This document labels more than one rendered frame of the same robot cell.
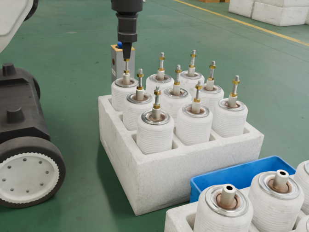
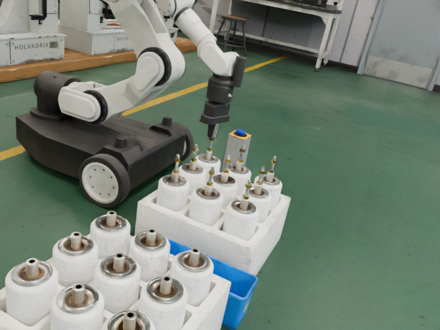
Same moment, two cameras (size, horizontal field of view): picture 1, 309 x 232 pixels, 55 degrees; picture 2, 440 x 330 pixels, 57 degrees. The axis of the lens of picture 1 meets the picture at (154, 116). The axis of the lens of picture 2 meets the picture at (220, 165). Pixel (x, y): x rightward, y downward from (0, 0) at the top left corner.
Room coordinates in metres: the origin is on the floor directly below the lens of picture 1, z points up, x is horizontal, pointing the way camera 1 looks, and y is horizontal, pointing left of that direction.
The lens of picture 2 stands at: (-0.03, -0.91, 0.83)
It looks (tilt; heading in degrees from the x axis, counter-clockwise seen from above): 24 degrees down; 46
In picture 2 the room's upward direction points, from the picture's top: 11 degrees clockwise
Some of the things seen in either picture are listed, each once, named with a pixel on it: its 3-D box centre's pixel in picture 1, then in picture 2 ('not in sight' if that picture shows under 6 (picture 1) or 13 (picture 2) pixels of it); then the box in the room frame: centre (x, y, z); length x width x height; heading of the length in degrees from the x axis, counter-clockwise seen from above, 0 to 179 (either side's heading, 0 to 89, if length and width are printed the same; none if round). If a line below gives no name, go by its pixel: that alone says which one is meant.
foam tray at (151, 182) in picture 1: (171, 137); (215, 222); (0.82, -0.06, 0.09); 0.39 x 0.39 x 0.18; 25
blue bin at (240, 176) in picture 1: (243, 194); (199, 283); (0.61, -0.25, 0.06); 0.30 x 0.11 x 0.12; 115
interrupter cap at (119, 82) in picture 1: (126, 82); (207, 158); (0.88, 0.10, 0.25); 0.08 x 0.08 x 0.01
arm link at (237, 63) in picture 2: not in sight; (228, 71); (0.90, 0.09, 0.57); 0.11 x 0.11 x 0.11; 26
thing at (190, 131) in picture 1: (191, 138); (203, 219); (0.72, -0.11, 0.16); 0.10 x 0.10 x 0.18
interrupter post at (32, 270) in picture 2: not in sight; (32, 268); (0.17, -0.23, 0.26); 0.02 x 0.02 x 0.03
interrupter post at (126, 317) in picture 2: not in sight; (129, 321); (0.27, -0.45, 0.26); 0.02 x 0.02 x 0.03
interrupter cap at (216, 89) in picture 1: (208, 88); (257, 192); (0.87, -0.17, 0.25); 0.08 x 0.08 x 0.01
